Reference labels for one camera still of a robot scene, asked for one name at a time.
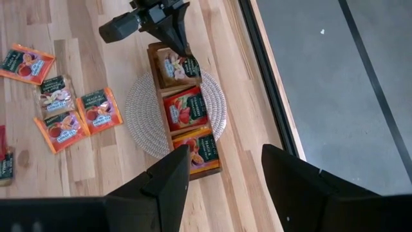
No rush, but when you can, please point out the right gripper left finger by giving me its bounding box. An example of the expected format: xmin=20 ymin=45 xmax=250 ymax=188
xmin=108 ymin=144 xmax=191 ymax=232

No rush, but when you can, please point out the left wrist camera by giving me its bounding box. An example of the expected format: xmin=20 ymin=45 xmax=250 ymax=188
xmin=98 ymin=11 xmax=142 ymax=44

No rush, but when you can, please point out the wooden three-compartment tea box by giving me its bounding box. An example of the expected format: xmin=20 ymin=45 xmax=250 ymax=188
xmin=147 ymin=41 xmax=223 ymax=181

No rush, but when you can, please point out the orange peach tea packet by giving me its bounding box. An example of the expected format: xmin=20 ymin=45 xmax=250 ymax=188
xmin=172 ymin=128 xmax=221 ymax=177
xmin=76 ymin=86 xmax=124 ymax=135
xmin=33 ymin=111 xmax=91 ymax=155
xmin=0 ymin=43 xmax=56 ymax=86

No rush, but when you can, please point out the white round plate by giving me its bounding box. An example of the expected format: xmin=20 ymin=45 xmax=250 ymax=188
xmin=124 ymin=68 xmax=228 ymax=159

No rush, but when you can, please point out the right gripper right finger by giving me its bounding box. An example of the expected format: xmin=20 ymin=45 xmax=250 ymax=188
xmin=261 ymin=144 xmax=380 ymax=232

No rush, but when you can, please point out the black aluminium table frame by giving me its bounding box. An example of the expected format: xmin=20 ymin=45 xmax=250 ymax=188
xmin=238 ymin=0 xmax=300 ymax=159

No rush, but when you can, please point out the beige vanilla tea packet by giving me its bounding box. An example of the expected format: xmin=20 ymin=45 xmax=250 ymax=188
xmin=33 ymin=75 xmax=77 ymax=119
xmin=0 ymin=146 xmax=15 ymax=187
xmin=156 ymin=48 xmax=203 ymax=88

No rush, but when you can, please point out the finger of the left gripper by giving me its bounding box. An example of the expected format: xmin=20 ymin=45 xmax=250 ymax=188
xmin=176 ymin=2 xmax=193 ymax=57
xmin=140 ymin=14 xmax=187 ymax=56

